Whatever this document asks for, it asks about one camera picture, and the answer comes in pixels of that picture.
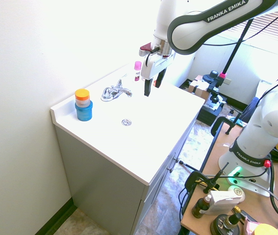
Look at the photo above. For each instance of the black storage box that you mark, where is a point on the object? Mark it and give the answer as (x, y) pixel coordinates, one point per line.
(208, 113)

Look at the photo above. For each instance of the red wrist camera mount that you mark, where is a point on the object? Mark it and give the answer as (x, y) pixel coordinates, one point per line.
(145, 49)

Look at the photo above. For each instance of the blue round jar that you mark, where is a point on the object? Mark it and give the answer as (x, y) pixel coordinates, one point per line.
(84, 112)

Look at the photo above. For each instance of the dark amber dropper bottle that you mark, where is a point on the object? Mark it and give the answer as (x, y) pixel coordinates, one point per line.
(201, 205)

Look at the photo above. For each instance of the black tripod head camera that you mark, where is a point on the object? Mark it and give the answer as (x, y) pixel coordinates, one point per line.
(216, 83)

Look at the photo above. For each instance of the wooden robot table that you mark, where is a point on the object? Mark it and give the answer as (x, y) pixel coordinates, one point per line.
(227, 171)

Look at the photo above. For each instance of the small dark dropper bottle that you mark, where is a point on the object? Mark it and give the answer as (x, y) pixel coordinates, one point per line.
(233, 219)

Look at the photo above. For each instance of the white sink countertop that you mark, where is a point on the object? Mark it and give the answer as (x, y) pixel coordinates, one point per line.
(129, 122)

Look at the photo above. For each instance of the red emergency stop button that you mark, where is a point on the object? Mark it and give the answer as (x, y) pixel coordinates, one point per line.
(267, 163)

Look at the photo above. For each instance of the yellow round lid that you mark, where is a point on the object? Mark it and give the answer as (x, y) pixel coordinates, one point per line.
(267, 230)

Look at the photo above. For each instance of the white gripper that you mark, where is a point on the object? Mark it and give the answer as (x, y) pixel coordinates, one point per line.
(154, 64)

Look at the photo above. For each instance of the black round jar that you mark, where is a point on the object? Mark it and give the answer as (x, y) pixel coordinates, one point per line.
(223, 225)

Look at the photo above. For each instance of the orange lidded jar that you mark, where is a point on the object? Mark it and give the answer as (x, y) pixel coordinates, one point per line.
(82, 97)

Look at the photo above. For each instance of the black C-clamp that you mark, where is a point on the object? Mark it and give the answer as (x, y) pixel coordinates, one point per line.
(223, 124)
(197, 181)

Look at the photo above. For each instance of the grey vanity cabinet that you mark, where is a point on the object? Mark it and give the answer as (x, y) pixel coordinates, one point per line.
(119, 186)

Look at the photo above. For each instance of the white cardboard box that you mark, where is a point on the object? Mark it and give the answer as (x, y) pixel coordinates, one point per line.
(223, 202)

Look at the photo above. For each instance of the window blinds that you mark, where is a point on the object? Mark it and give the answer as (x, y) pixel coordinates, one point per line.
(271, 27)

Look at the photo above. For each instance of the white Franka Panda arm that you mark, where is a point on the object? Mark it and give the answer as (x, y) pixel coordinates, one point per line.
(229, 14)

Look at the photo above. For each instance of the black camera stand pole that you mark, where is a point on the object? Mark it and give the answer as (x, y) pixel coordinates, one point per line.
(236, 46)

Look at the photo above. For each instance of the pink capped bottle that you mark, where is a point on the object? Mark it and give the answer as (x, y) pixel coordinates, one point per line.
(137, 71)

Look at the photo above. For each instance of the chrome sink drain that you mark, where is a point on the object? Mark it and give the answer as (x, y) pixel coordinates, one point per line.
(126, 122)

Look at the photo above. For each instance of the white round container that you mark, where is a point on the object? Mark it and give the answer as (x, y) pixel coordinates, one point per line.
(236, 192)

